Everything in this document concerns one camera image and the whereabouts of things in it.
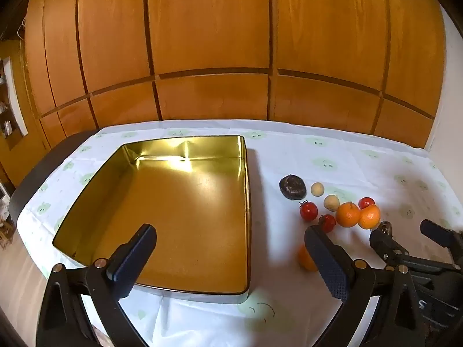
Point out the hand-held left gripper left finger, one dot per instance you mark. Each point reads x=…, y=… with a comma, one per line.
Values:
x=134, y=256

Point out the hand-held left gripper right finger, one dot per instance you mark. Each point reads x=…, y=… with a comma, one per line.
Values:
x=327, y=260

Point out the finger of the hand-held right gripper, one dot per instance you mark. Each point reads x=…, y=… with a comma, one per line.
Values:
x=439, y=235
x=383, y=245

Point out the brown date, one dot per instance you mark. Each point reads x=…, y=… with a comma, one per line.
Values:
x=385, y=228

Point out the mandarin orange with leaf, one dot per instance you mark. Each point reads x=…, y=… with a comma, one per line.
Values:
x=305, y=258

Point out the plain mandarin orange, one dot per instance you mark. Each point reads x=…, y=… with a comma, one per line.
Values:
x=370, y=217

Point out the red cherry tomato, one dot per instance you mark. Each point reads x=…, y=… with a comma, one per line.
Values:
x=366, y=202
x=308, y=211
x=327, y=223

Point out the mandarin orange with stem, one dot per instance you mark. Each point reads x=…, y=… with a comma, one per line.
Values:
x=348, y=215

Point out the beige longan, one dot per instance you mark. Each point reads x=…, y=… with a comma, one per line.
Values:
x=317, y=189
x=331, y=202

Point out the gold metal tin box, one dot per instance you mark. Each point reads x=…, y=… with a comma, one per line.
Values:
x=181, y=206

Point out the dark brown round fruit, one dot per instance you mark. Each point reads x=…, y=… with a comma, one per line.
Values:
x=293, y=187

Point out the white green-printed tablecloth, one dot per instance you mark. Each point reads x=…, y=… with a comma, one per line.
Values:
x=307, y=151

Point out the wooden wardrobe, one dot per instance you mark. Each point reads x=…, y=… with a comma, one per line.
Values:
x=209, y=25

